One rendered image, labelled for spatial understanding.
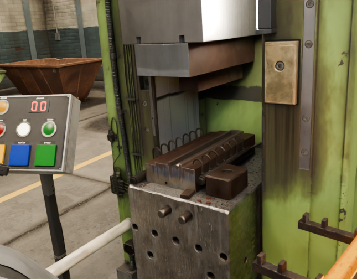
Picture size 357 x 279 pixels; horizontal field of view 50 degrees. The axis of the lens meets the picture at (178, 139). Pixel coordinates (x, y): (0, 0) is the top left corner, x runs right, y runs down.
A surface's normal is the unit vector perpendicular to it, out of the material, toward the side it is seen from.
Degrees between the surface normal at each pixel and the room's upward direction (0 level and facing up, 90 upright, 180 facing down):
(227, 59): 90
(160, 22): 90
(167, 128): 90
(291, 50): 90
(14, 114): 60
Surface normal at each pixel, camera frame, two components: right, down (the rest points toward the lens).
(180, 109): 0.81, 0.12
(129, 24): -0.59, 0.26
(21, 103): -0.19, -0.22
